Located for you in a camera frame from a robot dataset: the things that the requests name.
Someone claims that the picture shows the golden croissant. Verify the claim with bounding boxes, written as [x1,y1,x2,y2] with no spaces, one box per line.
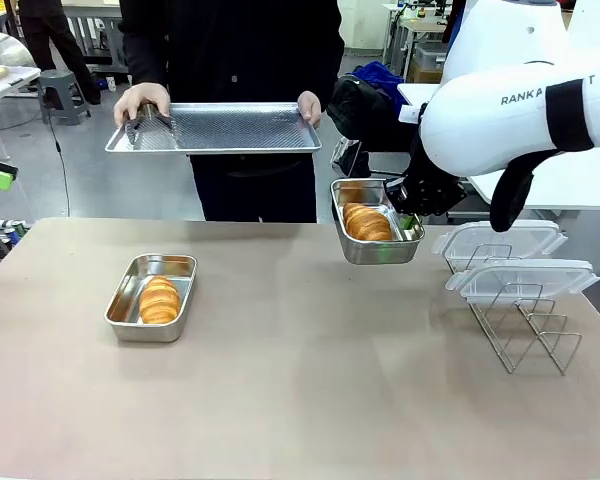
[138,274,182,325]
[342,202,395,242]

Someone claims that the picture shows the white work table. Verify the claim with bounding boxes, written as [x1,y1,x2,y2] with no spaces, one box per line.
[0,64,41,111]

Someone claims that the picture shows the black jacket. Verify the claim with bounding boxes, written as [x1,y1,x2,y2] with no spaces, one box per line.
[326,74,424,151]

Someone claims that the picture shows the black office chair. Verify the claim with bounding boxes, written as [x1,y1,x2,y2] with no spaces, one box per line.
[329,139,374,179]

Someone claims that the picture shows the metal tongs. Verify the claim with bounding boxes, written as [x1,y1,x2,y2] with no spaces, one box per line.
[122,102,179,151]

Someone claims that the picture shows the grey storage crate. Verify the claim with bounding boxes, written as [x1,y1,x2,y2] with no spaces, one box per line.
[412,42,451,84]

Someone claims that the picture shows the rectangular stainless steel container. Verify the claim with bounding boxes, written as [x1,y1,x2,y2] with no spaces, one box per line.
[103,253,199,344]
[330,178,426,266]

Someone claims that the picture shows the metal wire lid rack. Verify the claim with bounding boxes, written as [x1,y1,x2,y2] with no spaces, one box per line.
[452,243,584,376]

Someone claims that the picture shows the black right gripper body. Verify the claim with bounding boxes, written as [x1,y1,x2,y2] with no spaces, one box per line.
[383,132,469,219]

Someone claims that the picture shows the bystander in black clothes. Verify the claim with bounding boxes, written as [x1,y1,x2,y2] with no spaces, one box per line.
[18,0,102,106]

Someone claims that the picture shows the grey plastic stool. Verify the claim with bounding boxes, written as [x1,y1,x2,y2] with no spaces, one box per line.
[38,69,92,126]

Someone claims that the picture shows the clear plastic dome cover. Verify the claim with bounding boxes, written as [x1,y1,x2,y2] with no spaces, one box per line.
[0,32,31,69]

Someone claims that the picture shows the blue jacket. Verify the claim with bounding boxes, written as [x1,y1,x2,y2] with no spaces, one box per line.
[352,60,406,101]

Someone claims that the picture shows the person's right hand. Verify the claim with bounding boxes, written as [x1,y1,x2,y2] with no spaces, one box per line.
[113,82,172,129]

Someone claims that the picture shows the black right arm cable sleeve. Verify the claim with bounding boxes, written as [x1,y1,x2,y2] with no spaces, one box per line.
[489,77,599,234]

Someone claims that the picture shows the black hanging cable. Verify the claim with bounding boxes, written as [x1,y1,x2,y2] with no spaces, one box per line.
[47,107,72,204]

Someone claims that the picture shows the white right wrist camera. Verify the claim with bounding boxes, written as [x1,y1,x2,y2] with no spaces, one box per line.
[398,102,429,126]

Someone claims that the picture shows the person's left hand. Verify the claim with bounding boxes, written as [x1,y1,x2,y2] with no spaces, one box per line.
[297,90,324,129]

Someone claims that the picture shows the person in black clothes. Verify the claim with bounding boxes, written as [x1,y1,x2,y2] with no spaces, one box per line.
[118,0,346,225]

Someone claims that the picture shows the clear plastic container lid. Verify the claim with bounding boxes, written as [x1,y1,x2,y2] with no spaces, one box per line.
[444,259,600,306]
[432,219,570,274]

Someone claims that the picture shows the perforated metal baking tray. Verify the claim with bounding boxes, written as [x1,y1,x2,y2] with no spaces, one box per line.
[104,102,323,155]

